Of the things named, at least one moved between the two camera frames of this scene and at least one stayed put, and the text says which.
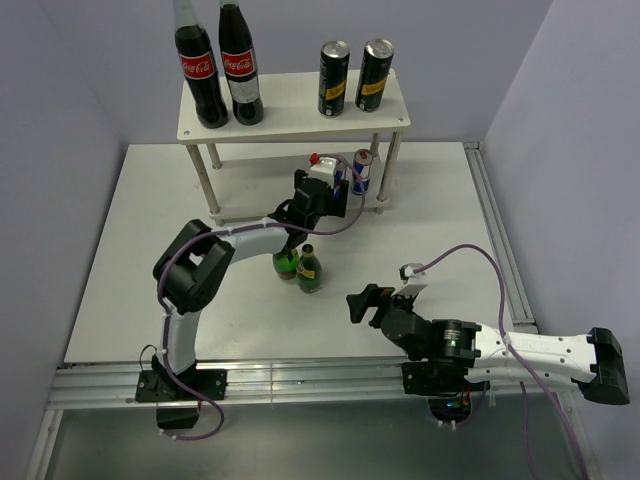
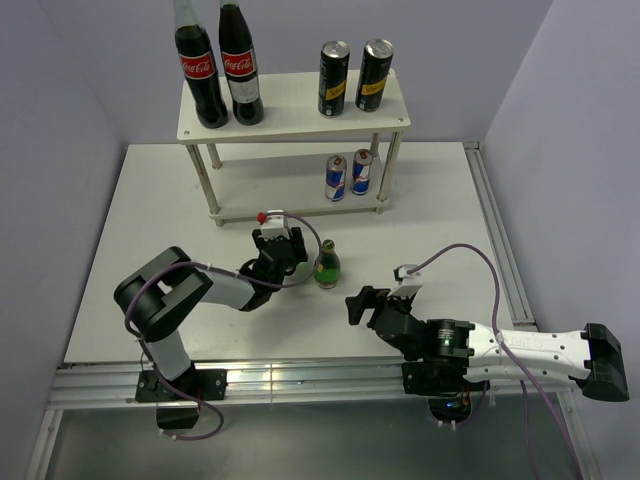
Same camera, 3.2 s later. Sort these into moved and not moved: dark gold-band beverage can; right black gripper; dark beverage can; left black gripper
Moved: left black gripper
Not moved: dark gold-band beverage can; right black gripper; dark beverage can
